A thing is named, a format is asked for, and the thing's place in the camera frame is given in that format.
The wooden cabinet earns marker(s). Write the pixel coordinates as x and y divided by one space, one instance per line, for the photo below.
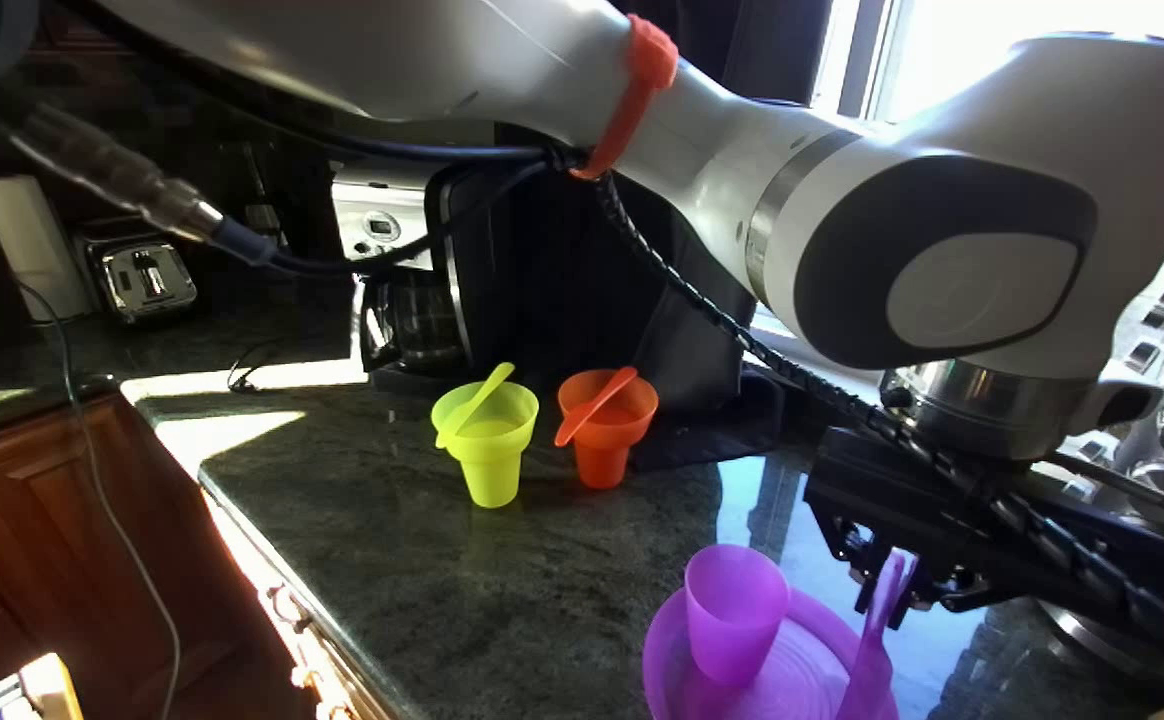
112 562

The silver coffee maker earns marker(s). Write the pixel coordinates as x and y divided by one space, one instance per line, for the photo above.
403 278

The purple plastic spoon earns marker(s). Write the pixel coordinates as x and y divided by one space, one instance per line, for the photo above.
868 689

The purple plastic plate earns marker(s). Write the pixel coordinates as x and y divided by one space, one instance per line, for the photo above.
800 676

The green plastic cup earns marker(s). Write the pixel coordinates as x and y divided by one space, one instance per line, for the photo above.
489 444

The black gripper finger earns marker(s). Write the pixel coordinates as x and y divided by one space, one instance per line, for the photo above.
922 589
865 569

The green plastic spoon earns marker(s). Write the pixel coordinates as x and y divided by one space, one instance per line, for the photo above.
477 396

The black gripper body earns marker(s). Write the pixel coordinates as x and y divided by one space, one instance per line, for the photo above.
980 537

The purple plastic cup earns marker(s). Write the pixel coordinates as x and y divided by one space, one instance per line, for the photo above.
734 611

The orange plastic spoon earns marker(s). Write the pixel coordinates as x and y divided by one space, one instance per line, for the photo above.
612 387

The orange plastic cup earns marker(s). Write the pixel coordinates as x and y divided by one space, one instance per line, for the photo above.
607 441

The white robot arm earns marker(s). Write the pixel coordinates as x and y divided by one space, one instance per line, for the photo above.
1002 229

